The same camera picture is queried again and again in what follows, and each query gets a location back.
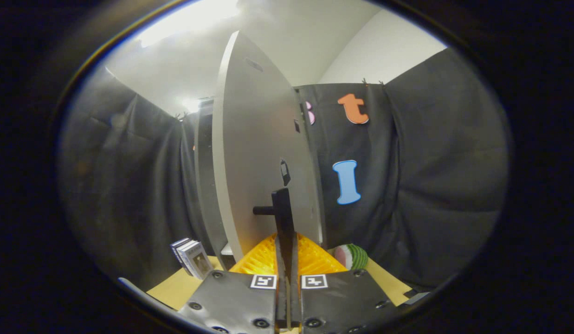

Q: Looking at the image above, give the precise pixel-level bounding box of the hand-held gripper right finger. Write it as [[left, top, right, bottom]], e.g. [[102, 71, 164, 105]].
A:
[[287, 232, 394, 334]]

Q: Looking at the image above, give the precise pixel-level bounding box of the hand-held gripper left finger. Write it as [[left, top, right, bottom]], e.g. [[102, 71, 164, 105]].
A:
[[178, 232, 290, 334]]

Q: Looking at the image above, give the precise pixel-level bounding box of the black door handle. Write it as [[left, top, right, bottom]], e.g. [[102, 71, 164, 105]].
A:
[[253, 187, 294, 239]]

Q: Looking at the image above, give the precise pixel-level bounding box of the grey shoe cabinet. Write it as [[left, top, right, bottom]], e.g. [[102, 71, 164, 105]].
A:
[[193, 88, 328, 270]]

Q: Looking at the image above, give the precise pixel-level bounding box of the white shoe cabinet door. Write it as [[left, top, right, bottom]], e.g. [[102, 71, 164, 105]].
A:
[[212, 30, 324, 263]]

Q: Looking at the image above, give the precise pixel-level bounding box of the watermelon slice toy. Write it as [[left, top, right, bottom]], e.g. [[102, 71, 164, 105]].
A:
[[334, 244, 369, 271]]

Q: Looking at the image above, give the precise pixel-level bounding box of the grey cover book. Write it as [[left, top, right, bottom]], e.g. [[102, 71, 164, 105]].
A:
[[179, 241, 214, 280]]

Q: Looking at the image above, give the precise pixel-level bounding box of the blue spine book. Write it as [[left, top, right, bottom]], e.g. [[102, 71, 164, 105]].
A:
[[170, 238, 194, 274]]

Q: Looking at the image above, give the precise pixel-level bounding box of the black backdrop cloth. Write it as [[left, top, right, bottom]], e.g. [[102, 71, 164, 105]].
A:
[[59, 46, 510, 293]]

